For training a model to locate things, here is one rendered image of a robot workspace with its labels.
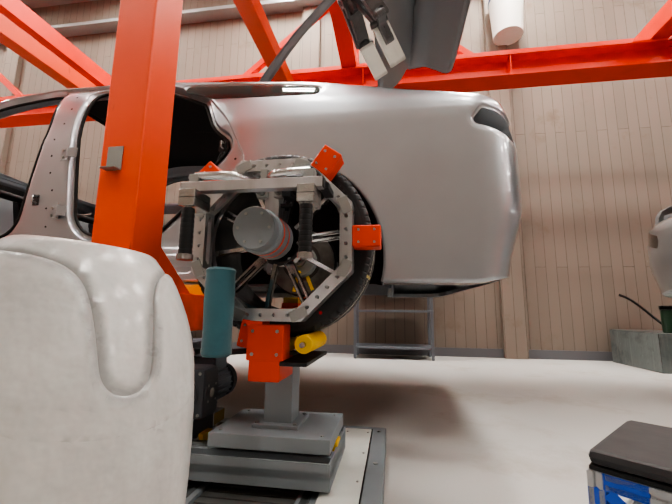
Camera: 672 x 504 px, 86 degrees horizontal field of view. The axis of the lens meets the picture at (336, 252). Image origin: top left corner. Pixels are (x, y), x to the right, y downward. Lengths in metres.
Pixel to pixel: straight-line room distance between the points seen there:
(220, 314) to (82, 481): 0.90
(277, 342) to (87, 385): 0.96
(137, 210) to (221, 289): 0.48
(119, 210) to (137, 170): 0.15
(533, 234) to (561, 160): 1.18
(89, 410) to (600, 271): 6.09
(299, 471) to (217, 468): 0.26
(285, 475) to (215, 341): 0.46
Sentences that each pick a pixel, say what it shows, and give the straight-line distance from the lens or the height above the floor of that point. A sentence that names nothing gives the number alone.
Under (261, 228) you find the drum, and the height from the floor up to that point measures 0.85.
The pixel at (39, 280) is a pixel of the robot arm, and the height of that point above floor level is 0.63.
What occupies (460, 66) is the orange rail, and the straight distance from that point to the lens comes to 4.54.
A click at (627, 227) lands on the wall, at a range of 6.44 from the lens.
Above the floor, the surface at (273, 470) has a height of 0.14.
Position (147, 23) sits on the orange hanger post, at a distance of 1.76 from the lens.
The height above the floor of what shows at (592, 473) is 0.30.
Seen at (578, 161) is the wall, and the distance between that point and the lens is 6.45.
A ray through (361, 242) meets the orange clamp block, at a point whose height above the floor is 0.83.
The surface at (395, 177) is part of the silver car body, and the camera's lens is 1.72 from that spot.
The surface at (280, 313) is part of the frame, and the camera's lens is 1.17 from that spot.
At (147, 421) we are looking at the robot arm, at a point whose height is 0.55.
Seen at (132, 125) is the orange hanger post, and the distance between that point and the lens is 1.56.
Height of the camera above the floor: 0.62
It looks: 9 degrees up
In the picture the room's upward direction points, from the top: 1 degrees clockwise
